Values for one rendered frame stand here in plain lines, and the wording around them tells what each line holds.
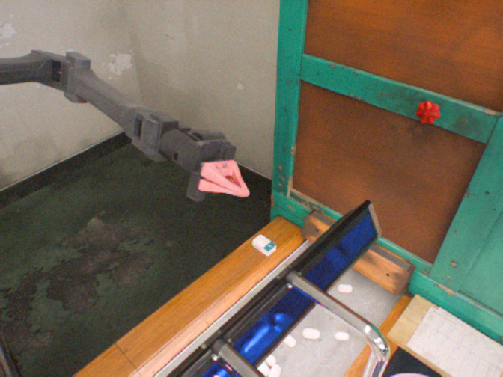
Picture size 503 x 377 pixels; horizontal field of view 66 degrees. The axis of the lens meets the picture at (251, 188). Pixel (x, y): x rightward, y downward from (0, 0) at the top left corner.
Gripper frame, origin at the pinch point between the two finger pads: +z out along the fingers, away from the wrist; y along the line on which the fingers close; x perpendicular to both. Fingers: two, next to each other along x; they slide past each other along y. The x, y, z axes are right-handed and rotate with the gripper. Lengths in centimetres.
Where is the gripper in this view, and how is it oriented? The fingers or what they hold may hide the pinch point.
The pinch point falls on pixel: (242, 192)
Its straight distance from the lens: 60.4
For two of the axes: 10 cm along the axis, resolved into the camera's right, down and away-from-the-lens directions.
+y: -2.4, 8.8, 4.1
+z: 6.9, 4.5, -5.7
